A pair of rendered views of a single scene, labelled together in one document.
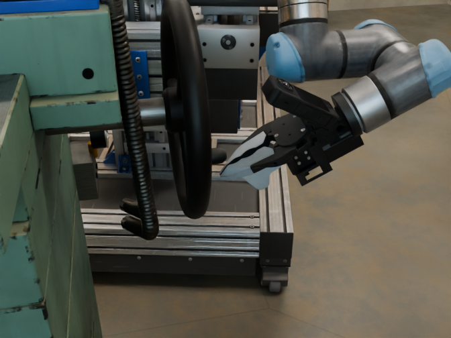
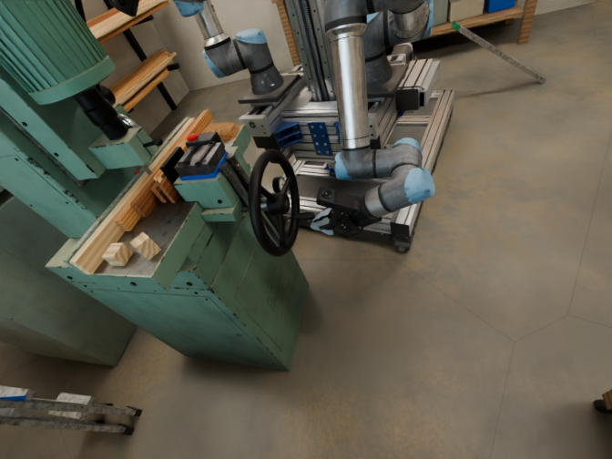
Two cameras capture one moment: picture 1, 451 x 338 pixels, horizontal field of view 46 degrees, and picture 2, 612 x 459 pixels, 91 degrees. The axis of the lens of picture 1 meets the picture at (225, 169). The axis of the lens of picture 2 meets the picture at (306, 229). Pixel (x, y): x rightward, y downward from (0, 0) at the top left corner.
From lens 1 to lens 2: 0.49 m
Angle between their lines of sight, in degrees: 34
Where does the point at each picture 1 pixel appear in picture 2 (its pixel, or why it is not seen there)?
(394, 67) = (390, 185)
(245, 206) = not seen: hidden behind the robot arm
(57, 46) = (204, 192)
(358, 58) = (382, 170)
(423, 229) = (525, 221)
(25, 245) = (194, 274)
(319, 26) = (358, 152)
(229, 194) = not seen: hidden behind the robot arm
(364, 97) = (371, 201)
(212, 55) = not seen: hidden behind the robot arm
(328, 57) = (363, 170)
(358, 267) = (461, 243)
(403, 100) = (393, 205)
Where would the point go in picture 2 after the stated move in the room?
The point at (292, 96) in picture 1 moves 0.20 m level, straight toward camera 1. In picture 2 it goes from (327, 201) to (284, 262)
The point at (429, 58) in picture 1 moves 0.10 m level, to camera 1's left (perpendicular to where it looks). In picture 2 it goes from (409, 183) to (365, 180)
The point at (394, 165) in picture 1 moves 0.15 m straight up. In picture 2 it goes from (528, 168) to (535, 146)
